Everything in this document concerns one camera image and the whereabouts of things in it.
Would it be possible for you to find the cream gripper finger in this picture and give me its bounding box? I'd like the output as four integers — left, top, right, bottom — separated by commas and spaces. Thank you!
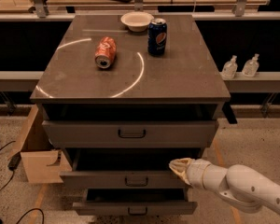
177, 172, 190, 185
169, 158, 192, 174

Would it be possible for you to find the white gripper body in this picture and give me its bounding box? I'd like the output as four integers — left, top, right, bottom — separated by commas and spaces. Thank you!
186, 159, 227, 189

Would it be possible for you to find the grey drawer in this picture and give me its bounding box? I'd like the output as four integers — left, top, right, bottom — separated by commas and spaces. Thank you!
42, 120, 218, 148
73, 189, 197, 217
60, 147, 203, 189

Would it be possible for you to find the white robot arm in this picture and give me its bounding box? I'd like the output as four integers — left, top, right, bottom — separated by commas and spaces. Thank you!
169, 158, 280, 216

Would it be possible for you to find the grey bottom drawer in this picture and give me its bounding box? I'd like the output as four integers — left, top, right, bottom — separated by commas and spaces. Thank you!
73, 189, 197, 217

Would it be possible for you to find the grey drawer cabinet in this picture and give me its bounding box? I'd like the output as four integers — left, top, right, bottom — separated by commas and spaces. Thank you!
29, 13, 231, 217

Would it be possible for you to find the grey top drawer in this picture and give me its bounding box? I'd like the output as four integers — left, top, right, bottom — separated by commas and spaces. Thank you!
42, 120, 218, 148

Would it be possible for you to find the open cardboard box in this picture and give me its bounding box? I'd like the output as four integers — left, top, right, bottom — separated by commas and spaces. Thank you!
9, 105, 72, 184

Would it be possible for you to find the left clear sanitizer bottle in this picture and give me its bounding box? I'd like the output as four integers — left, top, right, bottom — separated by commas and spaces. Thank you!
221, 55, 238, 79

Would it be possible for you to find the clear sanitizer bottle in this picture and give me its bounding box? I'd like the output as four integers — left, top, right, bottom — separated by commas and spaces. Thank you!
221, 55, 238, 79
242, 54, 259, 77

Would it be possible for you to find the right clear sanitizer bottle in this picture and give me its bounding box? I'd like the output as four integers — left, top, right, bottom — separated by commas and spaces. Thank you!
242, 54, 259, 77

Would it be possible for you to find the blue pepsi can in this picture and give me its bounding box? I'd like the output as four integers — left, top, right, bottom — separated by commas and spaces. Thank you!
147, 18, 167, 56

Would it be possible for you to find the orange soda can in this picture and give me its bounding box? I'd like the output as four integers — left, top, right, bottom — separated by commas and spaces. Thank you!
95, 36, 117, 69

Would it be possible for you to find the white paper bowl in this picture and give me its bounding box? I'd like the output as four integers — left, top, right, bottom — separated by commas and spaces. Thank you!
120, 11, 153, 32

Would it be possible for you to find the black power adapter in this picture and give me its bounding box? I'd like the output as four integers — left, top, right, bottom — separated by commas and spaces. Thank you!
7, 153, 21, 171

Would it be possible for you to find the black floor cable loop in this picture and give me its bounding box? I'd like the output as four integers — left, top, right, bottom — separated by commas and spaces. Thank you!
15, 208, 45, 224

